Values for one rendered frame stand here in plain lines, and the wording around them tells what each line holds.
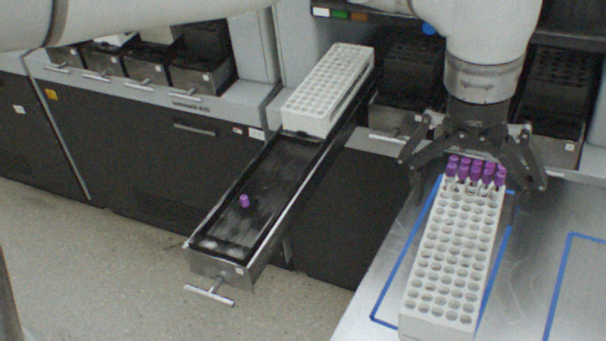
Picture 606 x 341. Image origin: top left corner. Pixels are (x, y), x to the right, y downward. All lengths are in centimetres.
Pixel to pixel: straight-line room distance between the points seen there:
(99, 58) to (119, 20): 133
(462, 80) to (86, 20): 45
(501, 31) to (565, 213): 47
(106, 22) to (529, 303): 72
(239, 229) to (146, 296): 106
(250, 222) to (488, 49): 55
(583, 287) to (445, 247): 21
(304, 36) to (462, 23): 76
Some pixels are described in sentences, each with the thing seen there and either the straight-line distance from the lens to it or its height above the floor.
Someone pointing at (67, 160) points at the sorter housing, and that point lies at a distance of 221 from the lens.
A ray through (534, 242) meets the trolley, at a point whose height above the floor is 82.
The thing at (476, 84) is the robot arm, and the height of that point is 116.
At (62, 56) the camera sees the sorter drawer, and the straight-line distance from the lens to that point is 182.
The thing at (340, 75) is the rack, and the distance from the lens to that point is 129.
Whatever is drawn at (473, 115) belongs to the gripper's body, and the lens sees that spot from 72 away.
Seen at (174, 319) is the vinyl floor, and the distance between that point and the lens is 195.
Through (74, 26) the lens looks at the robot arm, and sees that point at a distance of 36.
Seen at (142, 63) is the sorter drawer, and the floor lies 80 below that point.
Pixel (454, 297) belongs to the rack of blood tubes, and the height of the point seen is 87.
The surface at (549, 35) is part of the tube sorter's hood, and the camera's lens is 118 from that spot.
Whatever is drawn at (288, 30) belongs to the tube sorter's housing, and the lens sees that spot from 138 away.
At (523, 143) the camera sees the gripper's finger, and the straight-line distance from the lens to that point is 77.
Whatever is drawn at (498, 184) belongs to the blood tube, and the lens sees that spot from 92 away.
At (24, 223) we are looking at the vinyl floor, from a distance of 253.
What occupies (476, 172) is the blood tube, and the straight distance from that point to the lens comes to 91.
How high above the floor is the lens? 153
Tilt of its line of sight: 41 degrees down
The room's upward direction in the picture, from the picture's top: 7 degrees counter-clockwise
